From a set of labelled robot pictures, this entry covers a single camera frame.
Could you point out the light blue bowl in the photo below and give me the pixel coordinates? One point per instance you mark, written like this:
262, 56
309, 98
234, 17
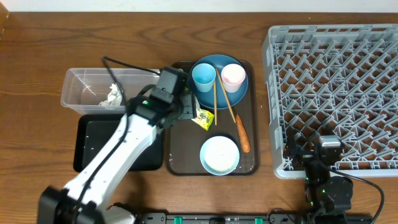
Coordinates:
219, 155

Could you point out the light blue cup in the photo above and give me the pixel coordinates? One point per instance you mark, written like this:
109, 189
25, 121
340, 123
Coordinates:
203, 76

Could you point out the yellow snack wrapper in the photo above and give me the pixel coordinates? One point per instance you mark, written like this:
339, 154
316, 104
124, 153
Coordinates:
203, 117

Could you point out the orange carrot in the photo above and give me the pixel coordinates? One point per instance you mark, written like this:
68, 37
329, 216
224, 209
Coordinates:
243, 137

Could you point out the wooden chopstick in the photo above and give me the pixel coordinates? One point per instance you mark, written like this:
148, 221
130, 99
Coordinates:
215, 103
225, 95

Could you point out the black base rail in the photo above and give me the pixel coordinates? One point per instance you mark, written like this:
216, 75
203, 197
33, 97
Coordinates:
273, 217

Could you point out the white tissue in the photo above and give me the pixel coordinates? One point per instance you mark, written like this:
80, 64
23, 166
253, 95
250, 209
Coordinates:
114, 97

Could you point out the pink cup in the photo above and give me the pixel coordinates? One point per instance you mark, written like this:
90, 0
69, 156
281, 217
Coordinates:
232, 77

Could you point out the left wooden chopstick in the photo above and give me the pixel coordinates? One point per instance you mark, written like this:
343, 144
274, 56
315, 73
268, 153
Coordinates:
215, 103

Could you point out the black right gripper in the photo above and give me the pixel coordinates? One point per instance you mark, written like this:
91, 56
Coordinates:
291, 150

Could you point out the right wooden chopstick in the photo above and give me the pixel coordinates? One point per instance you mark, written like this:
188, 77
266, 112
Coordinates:
225, 95

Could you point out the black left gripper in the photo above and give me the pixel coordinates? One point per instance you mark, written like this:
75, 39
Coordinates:
191, 111

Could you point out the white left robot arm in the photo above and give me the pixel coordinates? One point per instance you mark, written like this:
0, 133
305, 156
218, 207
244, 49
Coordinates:
85, 199

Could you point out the dark blue plate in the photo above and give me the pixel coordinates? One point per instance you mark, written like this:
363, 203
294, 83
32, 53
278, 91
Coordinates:
206, 99

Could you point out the grey dishwasher rack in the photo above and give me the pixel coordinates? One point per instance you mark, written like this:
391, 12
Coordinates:
339, 76

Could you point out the clear plastic bin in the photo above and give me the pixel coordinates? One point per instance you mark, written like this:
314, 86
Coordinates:
85, 88

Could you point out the black tray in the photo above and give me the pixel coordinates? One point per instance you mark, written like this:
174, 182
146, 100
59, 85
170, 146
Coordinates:
94, 131

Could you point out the brown serving tray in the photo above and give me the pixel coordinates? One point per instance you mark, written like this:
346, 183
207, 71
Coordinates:
185, 138

